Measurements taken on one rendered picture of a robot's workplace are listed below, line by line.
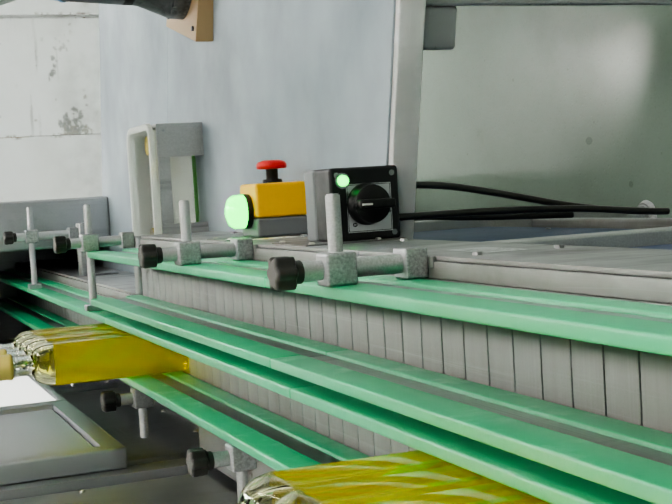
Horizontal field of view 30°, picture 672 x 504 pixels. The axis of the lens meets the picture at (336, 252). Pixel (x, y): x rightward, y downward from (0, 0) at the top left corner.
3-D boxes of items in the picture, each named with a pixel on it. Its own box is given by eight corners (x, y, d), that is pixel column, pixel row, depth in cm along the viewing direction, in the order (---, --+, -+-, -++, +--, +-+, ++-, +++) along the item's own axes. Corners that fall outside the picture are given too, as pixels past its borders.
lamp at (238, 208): (244, 228, 165) (222, 229, 164) (242, 194, 165) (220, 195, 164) (255, 228, 161) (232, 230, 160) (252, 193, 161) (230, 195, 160)
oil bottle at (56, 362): (179, 366, 181) (28, 382, 173) (177, 327, 180) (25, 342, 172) (189, 371, 175) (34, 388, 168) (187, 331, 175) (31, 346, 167)
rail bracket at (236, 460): (308, 493, 134) (187, 512, 129) (305, 430, 134) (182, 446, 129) (322, 501, 130) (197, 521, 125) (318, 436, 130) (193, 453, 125)
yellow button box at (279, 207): (294, 233, 169) (242, 237, 166) (291, 178, 169) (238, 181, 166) (313, 234, 163) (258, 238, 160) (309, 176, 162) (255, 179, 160)
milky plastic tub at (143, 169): (181, 252, 225) (133, 256, 222) (173, 127, 224) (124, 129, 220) (208, 255, 209) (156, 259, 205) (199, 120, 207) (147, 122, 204)
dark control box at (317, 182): (376, 236, 144) (307, 242, 141) (372, 167, 143) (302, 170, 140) (406, 237, 136) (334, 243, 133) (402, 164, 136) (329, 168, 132)
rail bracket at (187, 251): (248, 258, 147) (136, 267, 143) (244, 196, 147) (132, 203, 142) (259, 260, 144) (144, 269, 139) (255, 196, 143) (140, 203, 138)
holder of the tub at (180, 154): (186, 282, 225) (143, 285, 222) (176, 128, 224) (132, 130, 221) (212, 287, 209) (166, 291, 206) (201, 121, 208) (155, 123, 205)
